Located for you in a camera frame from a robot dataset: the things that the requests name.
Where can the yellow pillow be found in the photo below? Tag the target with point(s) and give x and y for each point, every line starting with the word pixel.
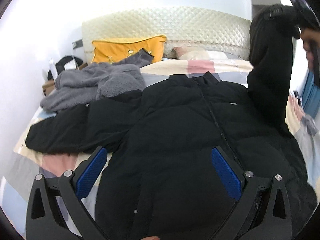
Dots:
pixel 112 50

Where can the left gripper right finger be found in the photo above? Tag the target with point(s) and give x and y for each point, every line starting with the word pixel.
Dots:
pixel 262 209

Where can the white patterned pillow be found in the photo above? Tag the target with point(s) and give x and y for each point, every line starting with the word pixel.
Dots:
pixel 195 50

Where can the grey fleece garment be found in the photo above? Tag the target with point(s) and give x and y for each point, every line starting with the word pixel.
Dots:
pixel 97 81

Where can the person's right hand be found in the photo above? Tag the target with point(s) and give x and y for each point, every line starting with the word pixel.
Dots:
pixel 309 35

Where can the black puffer jacket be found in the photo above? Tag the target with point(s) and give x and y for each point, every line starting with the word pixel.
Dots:
pixel 161 180

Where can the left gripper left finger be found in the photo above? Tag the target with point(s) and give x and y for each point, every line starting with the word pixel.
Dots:
pixel 44 218

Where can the blue curtain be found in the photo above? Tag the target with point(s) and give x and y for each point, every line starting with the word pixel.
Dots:
pixel 310 96

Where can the checkered pastel duvet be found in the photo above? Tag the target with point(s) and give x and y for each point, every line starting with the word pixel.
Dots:
pixel 25 164

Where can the cream quilted headboard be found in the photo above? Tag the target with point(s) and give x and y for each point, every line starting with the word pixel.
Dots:
pixel 183 26

